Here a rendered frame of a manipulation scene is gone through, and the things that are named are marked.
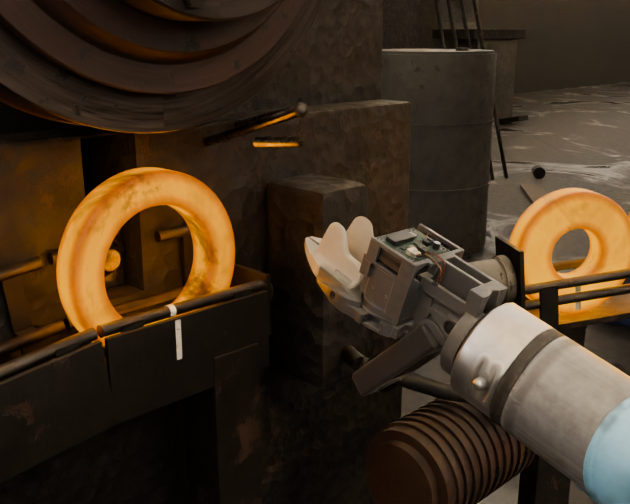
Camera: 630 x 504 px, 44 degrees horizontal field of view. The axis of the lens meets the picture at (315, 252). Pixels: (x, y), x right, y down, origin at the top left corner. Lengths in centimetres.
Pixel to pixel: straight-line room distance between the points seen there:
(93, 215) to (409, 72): 273
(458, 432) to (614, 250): 30
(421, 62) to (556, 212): 241
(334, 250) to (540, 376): 23
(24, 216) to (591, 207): 64
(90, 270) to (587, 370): 42
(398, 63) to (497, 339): 280
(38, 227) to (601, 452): 52
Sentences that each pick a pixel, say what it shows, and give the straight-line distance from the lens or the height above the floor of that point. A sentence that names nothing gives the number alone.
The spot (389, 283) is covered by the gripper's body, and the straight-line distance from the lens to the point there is 69.
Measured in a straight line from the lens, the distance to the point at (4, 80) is 65.
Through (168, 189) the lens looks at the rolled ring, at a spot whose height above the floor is 82.
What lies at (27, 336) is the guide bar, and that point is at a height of 70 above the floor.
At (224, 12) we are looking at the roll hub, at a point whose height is 98.
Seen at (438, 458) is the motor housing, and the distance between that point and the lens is 90.
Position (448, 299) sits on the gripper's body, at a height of 75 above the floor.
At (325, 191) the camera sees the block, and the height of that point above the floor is 80.
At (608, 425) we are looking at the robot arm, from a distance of 60.
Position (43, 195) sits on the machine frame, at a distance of 78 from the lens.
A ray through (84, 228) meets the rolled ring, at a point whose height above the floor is 80.
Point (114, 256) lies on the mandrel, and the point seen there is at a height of 74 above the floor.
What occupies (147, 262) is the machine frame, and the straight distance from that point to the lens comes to 85.
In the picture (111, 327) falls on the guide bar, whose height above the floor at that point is 71.
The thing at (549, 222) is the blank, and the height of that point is 75.
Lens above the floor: 97
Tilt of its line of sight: 16 degrees down
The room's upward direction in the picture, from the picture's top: straight up
